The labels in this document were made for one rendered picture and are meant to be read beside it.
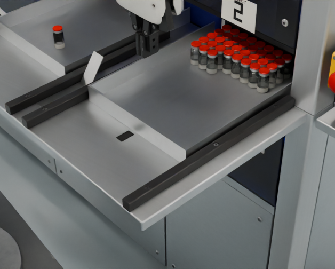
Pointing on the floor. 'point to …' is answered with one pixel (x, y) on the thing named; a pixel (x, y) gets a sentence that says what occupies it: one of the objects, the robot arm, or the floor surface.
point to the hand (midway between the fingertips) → (147, 41)
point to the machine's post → (306, 130)
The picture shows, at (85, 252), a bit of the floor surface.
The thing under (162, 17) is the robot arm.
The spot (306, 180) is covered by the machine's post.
